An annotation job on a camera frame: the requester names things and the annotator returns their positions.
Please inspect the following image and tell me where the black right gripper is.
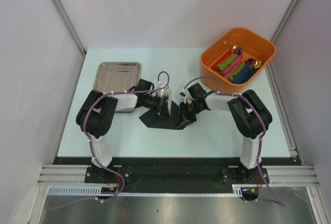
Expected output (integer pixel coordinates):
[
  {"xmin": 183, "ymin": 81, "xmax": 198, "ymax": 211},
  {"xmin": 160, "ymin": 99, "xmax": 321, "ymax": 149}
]
[{"xmin": 176, "ymin": 101, "xmax": 204, "ymax": 128}]

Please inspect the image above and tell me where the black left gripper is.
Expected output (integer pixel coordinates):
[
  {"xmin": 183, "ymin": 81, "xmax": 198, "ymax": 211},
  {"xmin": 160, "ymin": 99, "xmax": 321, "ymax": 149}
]
[{"xmin": 143, "ymin": 94, "xmax": 171, "ymax": 119}]

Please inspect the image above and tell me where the black paper napkin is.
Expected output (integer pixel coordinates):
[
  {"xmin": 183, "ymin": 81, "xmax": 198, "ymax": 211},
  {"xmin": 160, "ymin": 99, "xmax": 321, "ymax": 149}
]
[{"xmin": 139, "ymin": 102, "xmax": 179, "ymax": 130}]

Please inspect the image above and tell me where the ornate silver knife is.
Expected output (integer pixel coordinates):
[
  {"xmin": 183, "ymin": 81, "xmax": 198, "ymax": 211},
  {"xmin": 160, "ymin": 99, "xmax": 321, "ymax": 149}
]
[{"xmin": 165, "ymin": 90, "xmax": 172, "ymax": 112}]

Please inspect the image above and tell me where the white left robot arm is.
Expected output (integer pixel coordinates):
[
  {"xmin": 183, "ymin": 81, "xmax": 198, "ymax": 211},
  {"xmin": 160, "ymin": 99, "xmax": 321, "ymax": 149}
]
[{"xmin": 76, "ymin": 79, "xmax": 172, "ymax": 183}]

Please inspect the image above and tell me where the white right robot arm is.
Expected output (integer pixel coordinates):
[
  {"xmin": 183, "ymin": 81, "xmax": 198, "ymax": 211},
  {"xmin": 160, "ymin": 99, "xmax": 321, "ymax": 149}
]
[{"xmin": 176, "ymin": 83, "xmax": 273, "ymax": 183}]

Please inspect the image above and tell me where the green rolled napkin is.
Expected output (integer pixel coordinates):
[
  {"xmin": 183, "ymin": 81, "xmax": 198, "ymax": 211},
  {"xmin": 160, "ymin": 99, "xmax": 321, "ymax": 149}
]
[{"xmin": 217, "ymin": 53, "xmax": 237, "ymax": 71}]

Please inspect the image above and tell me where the blue rolled napkin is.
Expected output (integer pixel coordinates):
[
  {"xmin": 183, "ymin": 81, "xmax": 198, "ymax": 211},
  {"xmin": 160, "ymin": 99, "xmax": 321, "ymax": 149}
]
[{"xmin": 232, "ymin": 63, "xmax": 251, "ymax": 84}]

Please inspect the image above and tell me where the silver metal tray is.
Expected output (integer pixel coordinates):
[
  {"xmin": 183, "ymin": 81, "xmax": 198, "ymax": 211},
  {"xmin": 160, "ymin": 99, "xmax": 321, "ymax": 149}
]
[{"xmin": 92, "ymin": 62, "xmax": 143, "ymax": 114}]

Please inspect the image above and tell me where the orange plastic bin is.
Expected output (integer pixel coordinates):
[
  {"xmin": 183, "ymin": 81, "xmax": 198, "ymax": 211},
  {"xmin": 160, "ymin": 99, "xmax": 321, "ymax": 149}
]
[{"xmin": 200, "ymin": 27, "xmax": 276, "ymax": 93}]

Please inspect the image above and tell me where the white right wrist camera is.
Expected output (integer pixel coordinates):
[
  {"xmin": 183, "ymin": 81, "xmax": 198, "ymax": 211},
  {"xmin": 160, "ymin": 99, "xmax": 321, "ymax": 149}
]
[{"xmin": 180, "ymin": 88, "xmax": 189, "ymax": 97}]

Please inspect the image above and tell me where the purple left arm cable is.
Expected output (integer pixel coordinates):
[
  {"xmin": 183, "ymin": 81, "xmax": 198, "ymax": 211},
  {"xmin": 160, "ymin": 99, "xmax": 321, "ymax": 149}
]
[{"xmin": 50, "ymin": 71, "xmax": 171, "ymax": 210}]

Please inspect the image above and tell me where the white cable duct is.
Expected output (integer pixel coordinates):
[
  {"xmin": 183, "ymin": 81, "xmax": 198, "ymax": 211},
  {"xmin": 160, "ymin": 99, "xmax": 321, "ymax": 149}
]
[{"xmin": 47, "ymin": 185, "xmax": 258, "ymax": 197}]

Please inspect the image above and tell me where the aluminium frame profile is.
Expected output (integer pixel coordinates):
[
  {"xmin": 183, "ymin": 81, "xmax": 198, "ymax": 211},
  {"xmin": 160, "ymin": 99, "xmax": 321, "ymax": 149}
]
[{"xmin": 265, "ymin": 166, "xmax": 320, "ymax": 187}]

